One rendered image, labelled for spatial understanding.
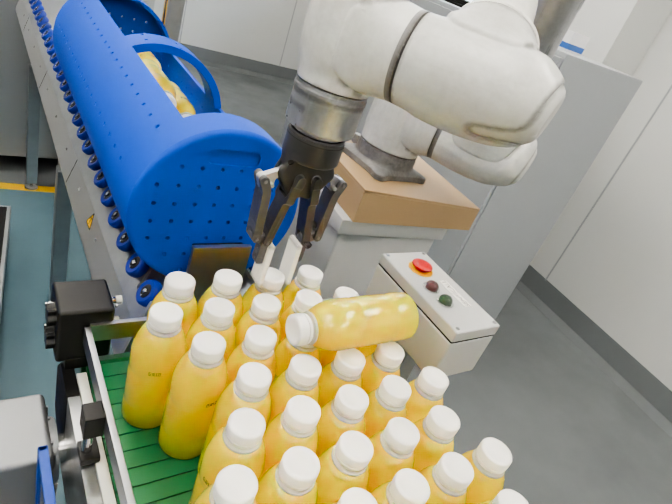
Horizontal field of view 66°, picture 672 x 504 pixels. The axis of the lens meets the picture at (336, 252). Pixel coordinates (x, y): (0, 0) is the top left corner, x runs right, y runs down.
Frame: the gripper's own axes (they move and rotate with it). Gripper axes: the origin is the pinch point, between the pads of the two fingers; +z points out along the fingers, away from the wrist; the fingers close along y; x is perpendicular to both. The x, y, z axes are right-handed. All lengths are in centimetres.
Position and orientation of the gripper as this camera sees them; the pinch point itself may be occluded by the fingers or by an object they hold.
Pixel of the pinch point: (276, 261)
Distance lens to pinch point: 74.4
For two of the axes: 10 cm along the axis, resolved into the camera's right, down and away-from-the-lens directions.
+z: -3.2, 8.2, 4.8
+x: 4.8, 5.8, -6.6
